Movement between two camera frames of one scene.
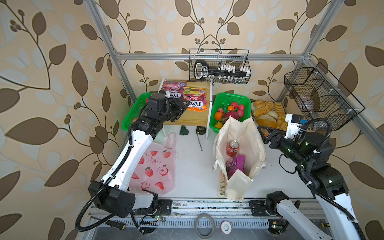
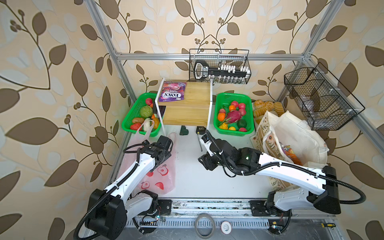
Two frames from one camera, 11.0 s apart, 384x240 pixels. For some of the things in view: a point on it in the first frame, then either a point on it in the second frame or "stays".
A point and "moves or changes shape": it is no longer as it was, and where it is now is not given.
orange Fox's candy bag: x=197 y=97 moves or changes shape
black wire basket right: x=319 y=97 stays
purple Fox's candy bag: x=175 y=89 stays
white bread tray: x=269 y=114 stays
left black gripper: x=177 y=106 -> x=167 y=154
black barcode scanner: x=201 y=69 stays
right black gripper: x=280 y=135 -> x=206 y=161
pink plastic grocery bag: x=155 y=169 stays
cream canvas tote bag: x=248 y=133 moves or changes shape
